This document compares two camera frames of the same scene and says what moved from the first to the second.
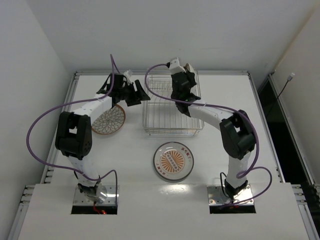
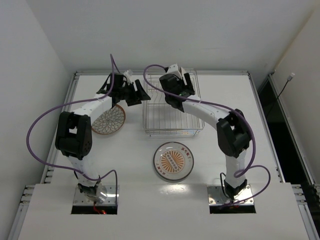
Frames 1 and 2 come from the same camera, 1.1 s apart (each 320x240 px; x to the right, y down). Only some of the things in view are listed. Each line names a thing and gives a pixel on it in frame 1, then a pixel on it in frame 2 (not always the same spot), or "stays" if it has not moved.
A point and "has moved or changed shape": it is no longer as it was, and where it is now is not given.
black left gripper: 133,93 stays
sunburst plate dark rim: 173,161 stays
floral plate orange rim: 189,68 has moved or changed shape
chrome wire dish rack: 163,116 stays
